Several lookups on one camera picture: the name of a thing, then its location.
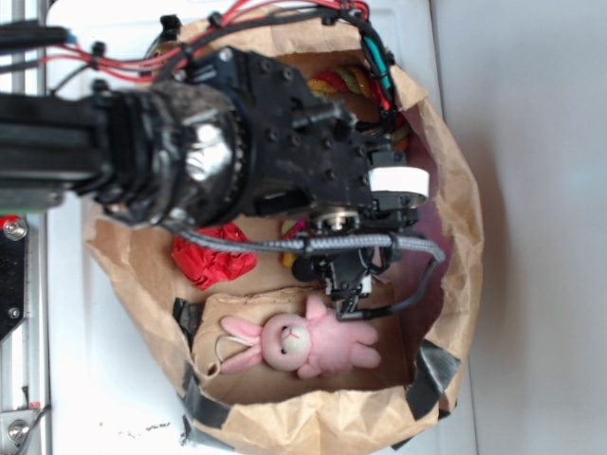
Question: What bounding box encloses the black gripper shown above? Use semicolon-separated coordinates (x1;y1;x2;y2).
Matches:
189;47;430;233

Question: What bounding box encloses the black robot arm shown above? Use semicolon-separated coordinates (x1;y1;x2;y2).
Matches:
1;47;430;229

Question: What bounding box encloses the red crumpled paper ball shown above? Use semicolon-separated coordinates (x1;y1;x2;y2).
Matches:
171;236;257;291

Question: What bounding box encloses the pink plush bunny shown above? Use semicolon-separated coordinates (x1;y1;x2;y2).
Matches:
220;295;381;379

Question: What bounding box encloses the brown paper bag tray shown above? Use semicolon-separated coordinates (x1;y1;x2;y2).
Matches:
83;0;485;452

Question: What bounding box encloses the grey braided cable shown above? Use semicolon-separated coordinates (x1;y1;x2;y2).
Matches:
165;222;447;264

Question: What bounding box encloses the multicolour rope candy cane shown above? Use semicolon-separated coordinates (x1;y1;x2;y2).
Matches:
279;65;412;271

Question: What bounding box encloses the red and black wire bundle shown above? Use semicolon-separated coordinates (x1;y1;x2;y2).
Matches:
0;0;409;138

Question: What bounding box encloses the silver aluminium frame rail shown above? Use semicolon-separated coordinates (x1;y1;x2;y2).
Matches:
0;0;52;455

